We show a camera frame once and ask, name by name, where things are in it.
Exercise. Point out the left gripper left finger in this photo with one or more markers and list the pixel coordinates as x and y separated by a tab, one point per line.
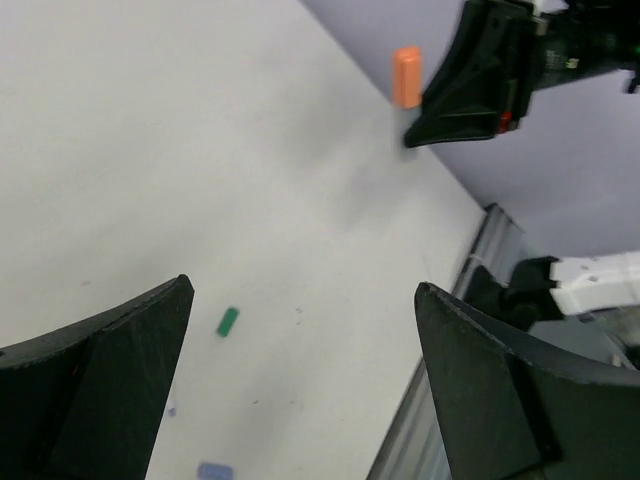
86	401

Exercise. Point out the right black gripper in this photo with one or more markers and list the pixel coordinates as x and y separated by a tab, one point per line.
503	48

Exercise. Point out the green pen cap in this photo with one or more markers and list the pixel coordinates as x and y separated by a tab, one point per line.
227	322

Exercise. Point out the orange highlighter cap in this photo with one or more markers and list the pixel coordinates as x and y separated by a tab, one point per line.
407	77

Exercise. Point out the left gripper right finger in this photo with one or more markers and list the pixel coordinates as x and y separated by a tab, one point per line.
583	414

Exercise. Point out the blue pen cap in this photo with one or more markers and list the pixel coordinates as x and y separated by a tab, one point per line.
214	471

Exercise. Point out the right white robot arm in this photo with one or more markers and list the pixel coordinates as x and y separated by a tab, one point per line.
548	288

